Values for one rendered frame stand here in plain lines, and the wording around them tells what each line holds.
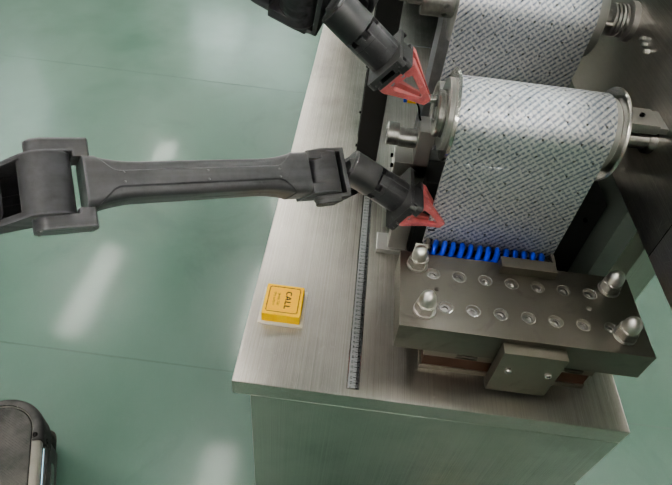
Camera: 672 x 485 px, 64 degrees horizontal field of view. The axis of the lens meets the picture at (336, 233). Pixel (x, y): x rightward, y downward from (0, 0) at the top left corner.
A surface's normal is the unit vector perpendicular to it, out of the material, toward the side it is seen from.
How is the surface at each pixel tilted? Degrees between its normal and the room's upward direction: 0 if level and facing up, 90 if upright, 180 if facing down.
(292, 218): 0
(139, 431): 0
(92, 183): 41
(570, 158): 90
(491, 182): 90
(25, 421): 0
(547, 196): 90
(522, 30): 92
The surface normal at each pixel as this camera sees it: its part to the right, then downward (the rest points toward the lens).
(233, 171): 0.54, -0.18
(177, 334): 0.08, -0.70
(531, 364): -0.10, 0.70
